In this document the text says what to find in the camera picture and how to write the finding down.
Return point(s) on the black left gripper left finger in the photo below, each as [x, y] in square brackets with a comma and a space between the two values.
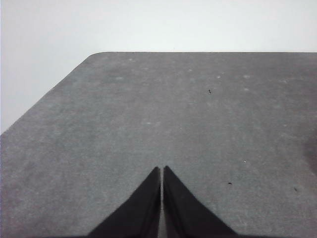
[141, 213]

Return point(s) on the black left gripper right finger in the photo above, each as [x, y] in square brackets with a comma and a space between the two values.
[183, 213]

